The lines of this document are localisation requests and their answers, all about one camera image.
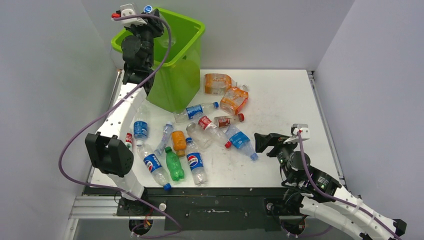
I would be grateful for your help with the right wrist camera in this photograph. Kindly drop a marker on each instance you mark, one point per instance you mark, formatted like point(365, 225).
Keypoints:
point(298, 131)

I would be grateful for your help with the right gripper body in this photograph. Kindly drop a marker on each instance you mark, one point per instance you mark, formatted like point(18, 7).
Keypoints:
point(281, 149)

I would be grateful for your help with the green plastic bottle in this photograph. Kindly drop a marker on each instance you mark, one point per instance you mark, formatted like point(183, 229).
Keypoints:
point(174, 165)

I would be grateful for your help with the green plastic bin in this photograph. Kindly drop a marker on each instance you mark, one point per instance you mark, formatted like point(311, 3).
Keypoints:
point(177, 66)

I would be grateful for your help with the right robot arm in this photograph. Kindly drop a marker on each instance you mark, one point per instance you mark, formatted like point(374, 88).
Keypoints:
point(322, 196)

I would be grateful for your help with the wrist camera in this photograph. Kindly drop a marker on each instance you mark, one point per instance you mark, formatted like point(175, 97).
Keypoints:
point(298, 131)
point(126, 15)

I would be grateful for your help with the red label Nongfu bottle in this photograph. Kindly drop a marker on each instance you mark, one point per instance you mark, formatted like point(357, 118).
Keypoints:
point(129, 140)

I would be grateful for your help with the small blue label bottle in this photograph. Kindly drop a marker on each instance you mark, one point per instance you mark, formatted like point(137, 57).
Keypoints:
point(159, 29)

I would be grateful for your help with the red cap tea bottle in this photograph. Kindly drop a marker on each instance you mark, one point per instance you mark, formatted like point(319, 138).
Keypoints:
point(225, 121)

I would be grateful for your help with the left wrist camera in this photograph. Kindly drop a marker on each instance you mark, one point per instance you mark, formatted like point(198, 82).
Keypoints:
point(126, 15)

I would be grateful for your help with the red label clear bottle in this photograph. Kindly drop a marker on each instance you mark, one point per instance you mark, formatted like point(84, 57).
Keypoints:
point(213, 131)

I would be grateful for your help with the small orange juice bottle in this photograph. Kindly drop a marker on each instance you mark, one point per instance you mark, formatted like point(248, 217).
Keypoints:
point(179, 143)

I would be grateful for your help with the Pepsi bottle blue cap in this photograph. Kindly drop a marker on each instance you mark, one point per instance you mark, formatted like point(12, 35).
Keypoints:
point(153, 164)

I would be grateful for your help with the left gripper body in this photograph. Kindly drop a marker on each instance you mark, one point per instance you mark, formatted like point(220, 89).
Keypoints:
point(149, 31)

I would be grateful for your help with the crushed orange label bottle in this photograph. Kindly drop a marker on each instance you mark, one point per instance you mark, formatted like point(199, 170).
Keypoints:
point(234, 99)

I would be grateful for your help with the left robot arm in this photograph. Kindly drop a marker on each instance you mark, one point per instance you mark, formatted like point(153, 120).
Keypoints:
point(107, 148)

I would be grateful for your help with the Pepsi bottle blue label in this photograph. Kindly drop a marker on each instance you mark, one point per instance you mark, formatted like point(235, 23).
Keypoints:
point(195, 162)

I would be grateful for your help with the large orange label bottle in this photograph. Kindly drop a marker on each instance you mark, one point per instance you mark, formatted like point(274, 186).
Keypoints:
point(217, 83)

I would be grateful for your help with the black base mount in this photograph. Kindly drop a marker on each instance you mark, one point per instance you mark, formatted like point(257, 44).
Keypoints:
point(227, 209)

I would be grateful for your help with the blue label clear bottle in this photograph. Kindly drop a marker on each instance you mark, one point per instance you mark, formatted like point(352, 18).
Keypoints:
point(140, 125)

